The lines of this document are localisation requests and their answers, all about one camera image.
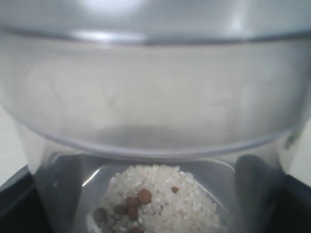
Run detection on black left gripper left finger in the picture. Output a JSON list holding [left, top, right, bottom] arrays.
[[0, 166, 52, 233]]

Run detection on clear plastic shaker bottle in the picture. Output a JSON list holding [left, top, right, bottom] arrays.
[[0, 0, 311, 233]]

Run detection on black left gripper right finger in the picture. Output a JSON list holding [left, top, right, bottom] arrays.
[[234, 155, 311, 233]]

